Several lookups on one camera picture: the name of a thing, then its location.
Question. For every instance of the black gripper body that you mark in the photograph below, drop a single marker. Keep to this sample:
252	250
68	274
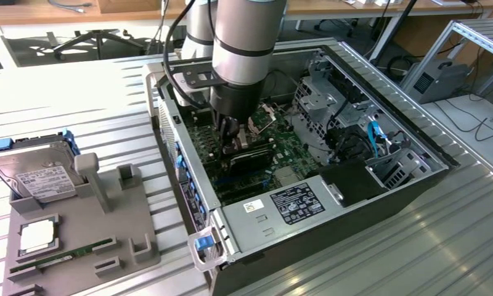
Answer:
234	98

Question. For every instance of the graphics card with metal bracket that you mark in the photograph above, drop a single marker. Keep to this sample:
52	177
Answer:
251	166

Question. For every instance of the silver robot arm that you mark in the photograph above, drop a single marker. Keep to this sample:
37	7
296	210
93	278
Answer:
247	37

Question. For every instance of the metal socket cover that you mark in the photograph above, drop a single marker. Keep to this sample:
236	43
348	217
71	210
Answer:
271	108

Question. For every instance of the green motherboard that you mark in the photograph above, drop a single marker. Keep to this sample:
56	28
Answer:
288	145

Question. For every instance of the blue slot cover clip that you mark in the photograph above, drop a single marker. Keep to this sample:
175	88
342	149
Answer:
204	212
199	197
180	160
192	186

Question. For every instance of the silver drive cage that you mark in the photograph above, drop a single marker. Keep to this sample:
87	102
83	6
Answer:
308	135

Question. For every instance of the silver chipset heatsink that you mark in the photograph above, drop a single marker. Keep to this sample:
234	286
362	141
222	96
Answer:
286	176

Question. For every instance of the black expansion slot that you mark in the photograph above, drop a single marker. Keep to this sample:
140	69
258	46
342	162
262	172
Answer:
248	197
243	189

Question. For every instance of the silver power supply unit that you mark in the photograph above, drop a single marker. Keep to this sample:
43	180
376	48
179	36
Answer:
263	228

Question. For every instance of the black plastic shroud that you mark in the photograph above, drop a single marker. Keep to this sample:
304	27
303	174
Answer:
350	182

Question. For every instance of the blue case latch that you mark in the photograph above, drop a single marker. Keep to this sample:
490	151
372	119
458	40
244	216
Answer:
203	242

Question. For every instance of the open black PC case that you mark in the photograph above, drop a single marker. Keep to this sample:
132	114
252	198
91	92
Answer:
354	222

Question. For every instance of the silver disk bay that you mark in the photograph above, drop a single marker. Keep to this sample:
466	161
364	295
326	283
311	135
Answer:
395	174

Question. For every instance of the brown wooden box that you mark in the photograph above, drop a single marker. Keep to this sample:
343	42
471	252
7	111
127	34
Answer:
127	6

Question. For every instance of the wooden desk white legs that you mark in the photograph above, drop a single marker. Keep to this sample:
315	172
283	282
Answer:
354	10

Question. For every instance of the black stand pole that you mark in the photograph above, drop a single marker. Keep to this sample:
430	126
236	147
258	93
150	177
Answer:
395	27

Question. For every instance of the grey parts rack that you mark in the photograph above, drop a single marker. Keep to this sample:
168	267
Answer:
85	228

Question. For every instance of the silver hard disk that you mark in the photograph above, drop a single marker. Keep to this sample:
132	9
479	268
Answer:
28	166

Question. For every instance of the grey equipment box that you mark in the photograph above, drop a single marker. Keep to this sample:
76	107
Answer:
440	80

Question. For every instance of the green RAM stick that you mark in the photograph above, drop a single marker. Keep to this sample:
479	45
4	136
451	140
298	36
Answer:
65	256

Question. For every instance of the silver CPU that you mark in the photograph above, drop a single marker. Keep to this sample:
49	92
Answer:
36	235

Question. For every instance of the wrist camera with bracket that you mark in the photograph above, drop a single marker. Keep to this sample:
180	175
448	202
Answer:
194	78

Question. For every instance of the aluminium frame rack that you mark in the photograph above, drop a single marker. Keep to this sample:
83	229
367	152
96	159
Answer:
486	31

